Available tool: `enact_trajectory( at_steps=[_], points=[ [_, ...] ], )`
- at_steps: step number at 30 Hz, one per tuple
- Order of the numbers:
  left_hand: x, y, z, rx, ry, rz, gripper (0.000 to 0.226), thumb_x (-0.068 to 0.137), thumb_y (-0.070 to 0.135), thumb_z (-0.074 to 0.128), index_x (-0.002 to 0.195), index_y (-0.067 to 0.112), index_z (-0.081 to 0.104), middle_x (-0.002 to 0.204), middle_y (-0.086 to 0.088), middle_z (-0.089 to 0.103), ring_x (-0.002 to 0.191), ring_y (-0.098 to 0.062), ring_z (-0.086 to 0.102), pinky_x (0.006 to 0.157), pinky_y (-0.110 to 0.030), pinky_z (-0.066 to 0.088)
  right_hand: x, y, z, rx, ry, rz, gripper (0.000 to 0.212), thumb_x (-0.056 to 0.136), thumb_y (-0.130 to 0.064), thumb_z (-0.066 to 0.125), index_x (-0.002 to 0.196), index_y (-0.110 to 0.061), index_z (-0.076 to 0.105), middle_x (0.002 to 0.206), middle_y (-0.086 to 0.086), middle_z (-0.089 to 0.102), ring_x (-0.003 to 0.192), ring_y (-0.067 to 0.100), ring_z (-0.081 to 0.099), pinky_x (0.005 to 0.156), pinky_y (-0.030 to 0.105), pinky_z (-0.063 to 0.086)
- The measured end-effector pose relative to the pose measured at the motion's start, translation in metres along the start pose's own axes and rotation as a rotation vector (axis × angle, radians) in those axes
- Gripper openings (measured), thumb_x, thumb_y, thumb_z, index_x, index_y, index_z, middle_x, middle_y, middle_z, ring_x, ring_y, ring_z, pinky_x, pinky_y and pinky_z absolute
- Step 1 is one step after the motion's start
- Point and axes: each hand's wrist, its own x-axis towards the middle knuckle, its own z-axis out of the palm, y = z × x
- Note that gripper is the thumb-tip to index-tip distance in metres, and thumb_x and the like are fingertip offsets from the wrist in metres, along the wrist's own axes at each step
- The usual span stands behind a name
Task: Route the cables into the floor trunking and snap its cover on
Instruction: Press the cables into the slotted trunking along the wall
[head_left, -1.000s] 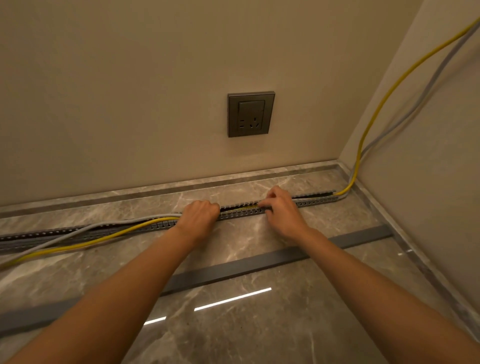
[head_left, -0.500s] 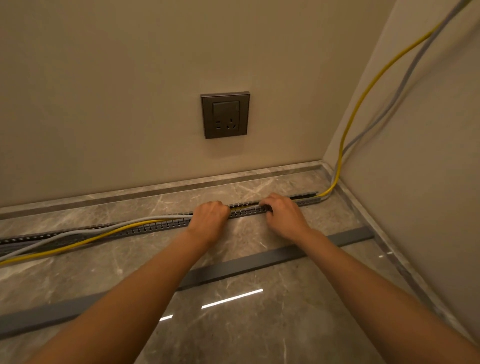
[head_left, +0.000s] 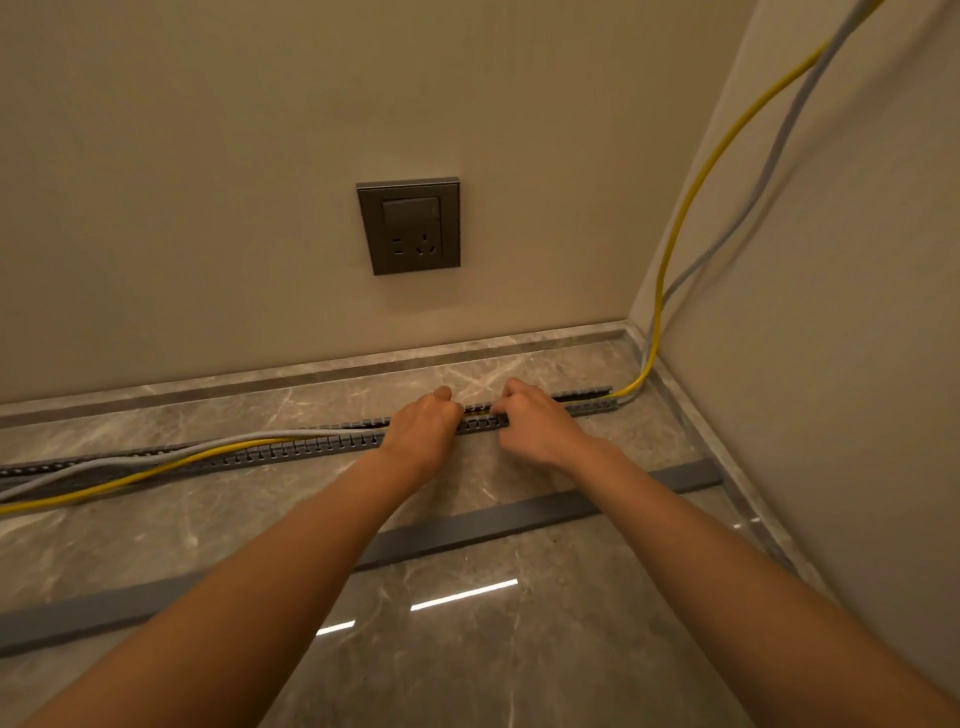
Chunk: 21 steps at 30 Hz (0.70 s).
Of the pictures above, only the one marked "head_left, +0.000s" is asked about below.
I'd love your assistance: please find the person's right forearm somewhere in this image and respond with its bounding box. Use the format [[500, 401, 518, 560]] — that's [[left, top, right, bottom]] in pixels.
[[573, 437, 960, 728]]

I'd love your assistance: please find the grey marble baseboard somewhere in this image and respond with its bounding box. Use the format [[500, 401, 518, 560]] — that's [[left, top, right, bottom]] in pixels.
[[0, 320, 633, 431], [622, 321, 835, 601]]

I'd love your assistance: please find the person's left hand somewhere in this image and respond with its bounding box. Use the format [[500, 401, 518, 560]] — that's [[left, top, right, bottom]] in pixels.
[[377, 385, 466, 486]]

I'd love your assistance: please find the grey cable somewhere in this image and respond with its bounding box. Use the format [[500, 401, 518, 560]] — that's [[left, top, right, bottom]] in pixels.
[[0, 0, 877, 504]]

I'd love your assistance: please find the grey slotted cable duct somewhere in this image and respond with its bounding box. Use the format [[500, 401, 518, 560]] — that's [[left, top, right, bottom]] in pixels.
[[0, 385, 621, 501]]

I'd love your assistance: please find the person's left forearm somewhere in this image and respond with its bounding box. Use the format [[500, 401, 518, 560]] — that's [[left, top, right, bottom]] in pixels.
[[18, 448, 423, 728]]

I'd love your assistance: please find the dark grey wall socket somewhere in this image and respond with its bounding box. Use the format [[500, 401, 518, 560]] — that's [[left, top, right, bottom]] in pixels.
[[356, 177, 462, 277]]

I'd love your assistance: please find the grey duct cover strip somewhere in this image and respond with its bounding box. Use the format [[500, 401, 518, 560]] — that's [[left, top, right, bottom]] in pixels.
[[0, 459, 724, 658]]

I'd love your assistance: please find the person's right hand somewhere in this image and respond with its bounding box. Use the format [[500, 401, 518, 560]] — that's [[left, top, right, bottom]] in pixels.
[[489, 377, 599, 471]]

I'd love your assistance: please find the yellow cable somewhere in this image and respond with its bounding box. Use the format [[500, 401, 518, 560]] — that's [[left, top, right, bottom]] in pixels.
[[0, 0, 888, 518]]

